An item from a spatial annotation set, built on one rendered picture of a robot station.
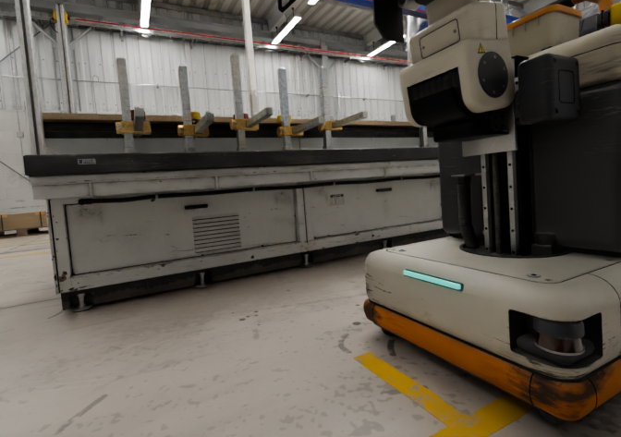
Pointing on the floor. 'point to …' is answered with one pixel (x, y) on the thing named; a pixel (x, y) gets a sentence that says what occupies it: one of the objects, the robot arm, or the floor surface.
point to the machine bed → (226, 215)
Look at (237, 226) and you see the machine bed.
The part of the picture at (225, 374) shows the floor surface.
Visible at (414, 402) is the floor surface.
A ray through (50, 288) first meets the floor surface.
